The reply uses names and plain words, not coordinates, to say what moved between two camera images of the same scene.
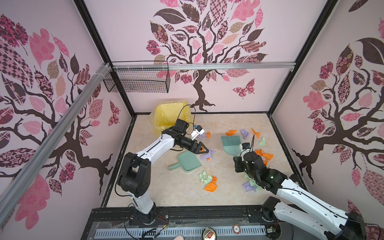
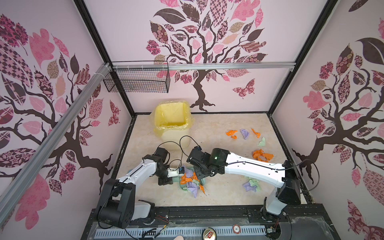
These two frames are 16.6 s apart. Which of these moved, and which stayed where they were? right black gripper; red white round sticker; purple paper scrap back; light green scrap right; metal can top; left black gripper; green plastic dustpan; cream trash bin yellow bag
Moved: green plastic dustpan; right black gripper; left black gripper
Stayed: cream trash bin yellow bag; metal can top; light green scrap right; purple paper scrap back; red white round sticker
